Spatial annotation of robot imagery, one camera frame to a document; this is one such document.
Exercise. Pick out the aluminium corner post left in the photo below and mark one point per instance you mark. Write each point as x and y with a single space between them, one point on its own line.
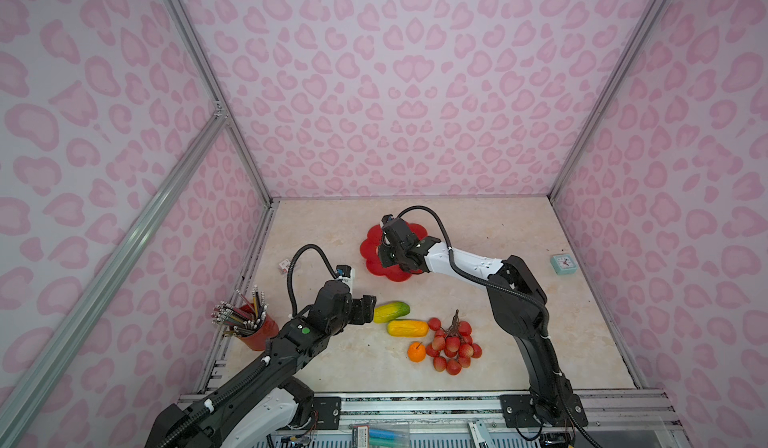
181 19

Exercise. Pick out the mint green alarm clock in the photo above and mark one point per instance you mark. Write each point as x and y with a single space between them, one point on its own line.
564 264

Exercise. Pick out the yellow fake fruit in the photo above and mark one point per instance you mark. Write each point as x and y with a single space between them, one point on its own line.
407 328

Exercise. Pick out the red flower-shaped fruit bowl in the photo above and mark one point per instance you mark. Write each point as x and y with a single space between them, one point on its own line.
369 251

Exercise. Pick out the aluminium corner post right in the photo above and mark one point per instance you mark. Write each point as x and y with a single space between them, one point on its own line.
647 22

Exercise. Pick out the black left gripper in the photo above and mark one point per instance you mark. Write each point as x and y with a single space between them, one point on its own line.
363 308

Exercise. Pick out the small clear clip box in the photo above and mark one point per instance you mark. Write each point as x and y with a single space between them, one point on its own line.
284 266

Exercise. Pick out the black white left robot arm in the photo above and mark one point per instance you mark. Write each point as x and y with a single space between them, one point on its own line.
265 396

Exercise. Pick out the red fake lychee bunch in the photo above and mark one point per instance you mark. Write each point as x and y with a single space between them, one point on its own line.
452 348

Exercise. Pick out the bundle of pencils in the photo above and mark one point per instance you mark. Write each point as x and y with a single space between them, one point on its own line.
223 313

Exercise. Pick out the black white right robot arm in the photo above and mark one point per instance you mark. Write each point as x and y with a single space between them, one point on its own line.
518 306

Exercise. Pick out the diagonal aluminium frame bar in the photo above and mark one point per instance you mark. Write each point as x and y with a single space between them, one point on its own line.
39 381

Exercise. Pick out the small fake orange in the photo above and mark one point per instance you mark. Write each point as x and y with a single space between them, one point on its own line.
416 352

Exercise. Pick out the green yellow fake mango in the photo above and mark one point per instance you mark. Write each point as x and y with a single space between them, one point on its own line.
388 312

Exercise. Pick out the aluminium corner post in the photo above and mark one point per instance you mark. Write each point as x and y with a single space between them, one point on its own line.
647 22
181 19

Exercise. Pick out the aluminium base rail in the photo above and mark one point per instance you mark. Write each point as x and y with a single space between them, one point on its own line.
613 418

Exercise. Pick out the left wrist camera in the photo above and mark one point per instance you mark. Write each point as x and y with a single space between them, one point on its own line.
345 274

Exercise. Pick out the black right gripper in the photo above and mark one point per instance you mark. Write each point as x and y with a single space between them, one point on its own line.
384 259

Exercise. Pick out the red pencil cup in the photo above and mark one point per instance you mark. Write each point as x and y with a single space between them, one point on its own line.
261 331

